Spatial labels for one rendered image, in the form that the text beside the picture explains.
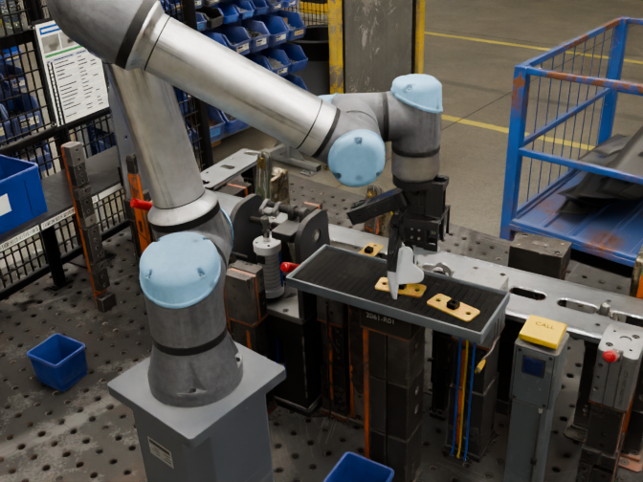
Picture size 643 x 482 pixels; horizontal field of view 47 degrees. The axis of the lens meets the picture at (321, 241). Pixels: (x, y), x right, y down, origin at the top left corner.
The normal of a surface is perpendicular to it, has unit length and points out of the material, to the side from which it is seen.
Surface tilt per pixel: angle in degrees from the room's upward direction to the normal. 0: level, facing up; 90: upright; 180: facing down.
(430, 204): 90
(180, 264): 8
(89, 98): 90
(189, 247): 8
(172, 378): 72
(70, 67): 90
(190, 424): 0
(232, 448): 90
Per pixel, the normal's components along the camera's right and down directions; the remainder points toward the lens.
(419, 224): -0.41, 0.45
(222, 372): 0.70, 0.02
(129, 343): -0.04, -0.87
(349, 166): 0.02, 0.48
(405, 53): 0.72, 0.32
